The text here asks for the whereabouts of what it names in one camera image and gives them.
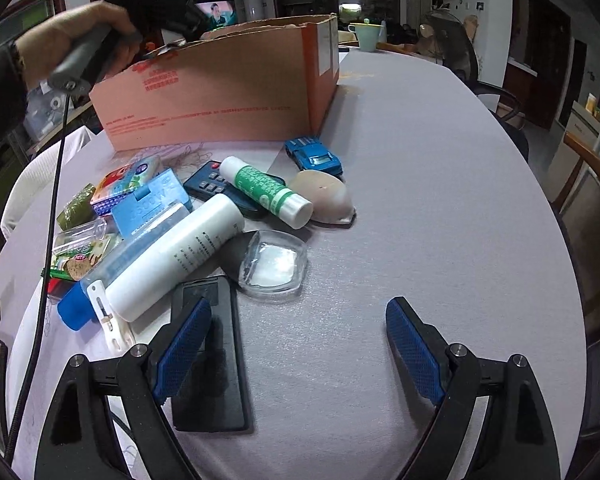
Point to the green snack packet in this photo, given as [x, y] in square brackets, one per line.
[75, 207]

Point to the white and green glue stick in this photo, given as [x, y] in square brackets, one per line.
[260, 187]

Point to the cracker snack packet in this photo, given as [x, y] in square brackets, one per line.
[80, 260]

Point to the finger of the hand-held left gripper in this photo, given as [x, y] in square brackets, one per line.
[162, 50]

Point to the white standing air conditioner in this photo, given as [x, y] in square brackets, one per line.
[256, 0]

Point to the grey desktop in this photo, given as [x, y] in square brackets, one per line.
[405, 220]

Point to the brown cardboard box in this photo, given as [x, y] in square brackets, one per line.
[220, 90]

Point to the white cylindrical bottle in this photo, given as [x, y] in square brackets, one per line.
[175, 255]

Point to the red and blue colourful packet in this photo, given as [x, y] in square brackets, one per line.
[125, 180]

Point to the wall television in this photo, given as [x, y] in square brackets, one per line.
[217, 12]

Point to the tangle of brown thread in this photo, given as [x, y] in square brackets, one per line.
[185, 152]

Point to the black rectangular device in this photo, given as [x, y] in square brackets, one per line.
[215, 385]

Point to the black remote control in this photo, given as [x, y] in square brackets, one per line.
[205, 182]

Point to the clear bottle with blue cap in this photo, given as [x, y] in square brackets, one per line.
[75, 310]

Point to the person's left hand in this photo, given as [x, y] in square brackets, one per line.
[55, 30]

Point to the beige rounded pad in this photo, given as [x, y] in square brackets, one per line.
[320, 195]

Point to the blue toy car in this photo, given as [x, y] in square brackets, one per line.
[315, 156]

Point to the mint green cup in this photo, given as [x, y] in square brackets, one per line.
[367, 35]

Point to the black office chair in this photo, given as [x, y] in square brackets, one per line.
[500, 105]

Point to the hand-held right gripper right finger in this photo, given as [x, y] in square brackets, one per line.
[415, 345]

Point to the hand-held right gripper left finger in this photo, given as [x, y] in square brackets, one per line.
[185, 345]

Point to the standing electric fan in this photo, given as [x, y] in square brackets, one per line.
[445, 37]

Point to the clear plastic case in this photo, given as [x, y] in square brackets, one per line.
[272, 265]

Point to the small clear plastic box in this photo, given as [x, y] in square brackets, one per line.
[80, 232]

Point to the white covered chair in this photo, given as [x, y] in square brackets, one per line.
[35, 180]

